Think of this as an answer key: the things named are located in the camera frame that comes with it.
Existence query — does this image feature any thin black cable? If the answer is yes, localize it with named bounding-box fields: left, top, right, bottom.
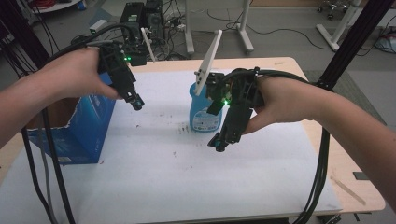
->
left=21, top=126, right=54, bottom=224

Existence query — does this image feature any black floor cable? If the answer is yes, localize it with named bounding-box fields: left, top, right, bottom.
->
left=206, top=8, right=333, bottom=51

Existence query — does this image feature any office chair base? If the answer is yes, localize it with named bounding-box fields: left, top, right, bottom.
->
left=317, top=0, right=353, bottom=14

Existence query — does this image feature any person's right hand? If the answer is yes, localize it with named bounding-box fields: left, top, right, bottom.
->
left=242, top=76, right=316, bottom=135

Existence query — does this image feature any black cable bundle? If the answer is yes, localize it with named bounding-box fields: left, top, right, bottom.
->
left=232, top=68, right=332, bottom=224

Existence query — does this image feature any black computer tower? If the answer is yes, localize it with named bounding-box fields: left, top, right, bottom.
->
left=119, top=1, right=166, bottom=45

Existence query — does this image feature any white table mat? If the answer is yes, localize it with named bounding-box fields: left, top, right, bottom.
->
left=0, top=69, right=344, bottom=224

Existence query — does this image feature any small white box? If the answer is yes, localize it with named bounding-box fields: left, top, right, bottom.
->
left=89, top=19, right=108, bottom=35

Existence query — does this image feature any blue cardboard box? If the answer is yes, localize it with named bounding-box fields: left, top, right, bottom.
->
left=25, top=72, right=117, bottom=166

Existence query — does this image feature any small black flat piece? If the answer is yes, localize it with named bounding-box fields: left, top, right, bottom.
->
left=352, top=171, right=370, bottom=181

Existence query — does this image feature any grey cable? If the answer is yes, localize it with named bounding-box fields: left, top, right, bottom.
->
left=36, top=119, right=60, bottom=224

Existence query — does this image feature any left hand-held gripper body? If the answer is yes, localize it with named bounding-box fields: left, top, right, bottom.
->
left=96, top=27, right=156, bottom=100

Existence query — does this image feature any white table stand leg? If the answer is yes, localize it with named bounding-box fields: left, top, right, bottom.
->
left=184, top=0, right=196, bottom=56
left=236, top=0, right=255, bottom=53
left=316, top=0, right=362, bottom=52

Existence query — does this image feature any black metal frame post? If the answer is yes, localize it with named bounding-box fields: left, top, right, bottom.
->
left=315, top=0, right=396, bottom=91

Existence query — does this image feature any thick black cable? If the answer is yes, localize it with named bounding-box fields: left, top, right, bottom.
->
left=40, top=22, right=135, bottom=224

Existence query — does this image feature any person's left hand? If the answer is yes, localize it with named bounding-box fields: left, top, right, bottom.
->
left=39, top=47, right=123, bottom=101

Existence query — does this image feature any blue plastic bottle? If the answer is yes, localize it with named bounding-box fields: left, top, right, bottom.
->
left=189, top=81, right=224, bottom=133

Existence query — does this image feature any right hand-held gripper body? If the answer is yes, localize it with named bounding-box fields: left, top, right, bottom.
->
left=193, top=29, right=265, bottom=145

